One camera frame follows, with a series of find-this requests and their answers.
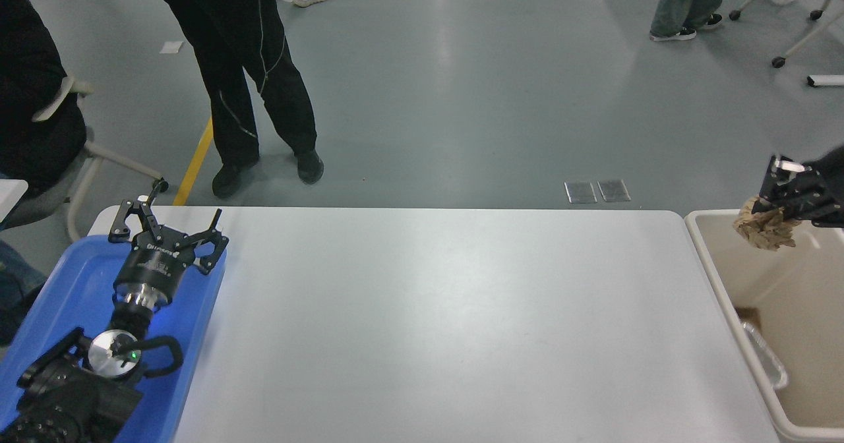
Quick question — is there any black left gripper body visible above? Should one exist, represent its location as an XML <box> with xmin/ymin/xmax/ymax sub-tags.
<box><xmin>113</xmin><ymin>228</ymin><xmax>198</xmax><ymax>299</ymax></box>

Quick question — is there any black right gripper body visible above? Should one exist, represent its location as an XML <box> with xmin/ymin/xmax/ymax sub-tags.
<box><xmin>818</xmin><ymin>145</ymin><xmax>844</xmax><ymax>223</ymax></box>

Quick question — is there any wheeled chair with star base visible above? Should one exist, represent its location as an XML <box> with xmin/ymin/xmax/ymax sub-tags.
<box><xmin>729</xmin><ymin>0</ymin><xmax>844</xmax><ymax>69</ymax></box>

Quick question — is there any crumpled foil tray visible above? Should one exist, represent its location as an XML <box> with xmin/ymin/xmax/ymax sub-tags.
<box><xmin>740</xmin><ymin>321</ymin><xmax>788</xmax><ymax>391</ymax></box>

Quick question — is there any white desk corner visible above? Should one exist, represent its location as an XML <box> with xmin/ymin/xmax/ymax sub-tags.
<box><xmin>0</xmin><ymin>179</ymin><xmax>28</xmax><ymax>223</ymax></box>

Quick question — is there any tan paper ball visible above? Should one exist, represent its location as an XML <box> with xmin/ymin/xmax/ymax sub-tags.
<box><xmin>733</xmin><ymin>196</ymin><xmax>802</xmax><ymax>251</ymax></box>

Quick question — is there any grey office chair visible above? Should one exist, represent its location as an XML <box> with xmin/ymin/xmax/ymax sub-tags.
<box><xmin>0</xmin><ymin>76</ymin><xmax>169</xmax><ymax>246</ymax></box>

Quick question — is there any metal floor plate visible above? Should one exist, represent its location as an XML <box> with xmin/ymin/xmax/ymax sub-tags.
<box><xmin>597</xmin><ymin>179</ymin><xmax>631</xmax><ymax>202</ymax></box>
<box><xmin>564</xmin><ymin>181</ymin><xmax>597</xmax><ymax>204</ymax></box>

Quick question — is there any large pale plastic bin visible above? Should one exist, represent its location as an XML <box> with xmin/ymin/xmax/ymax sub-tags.
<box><xmin>684</xmin><ymin>208</ymin><xmax>844</xmax><ymax>443</ymax></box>

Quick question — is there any blue plastic tray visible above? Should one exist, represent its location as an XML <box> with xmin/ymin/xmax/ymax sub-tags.
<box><xmin>0</xmin><ymin>235</ymin><xmax>227</xmax><ymax>443</ymax></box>

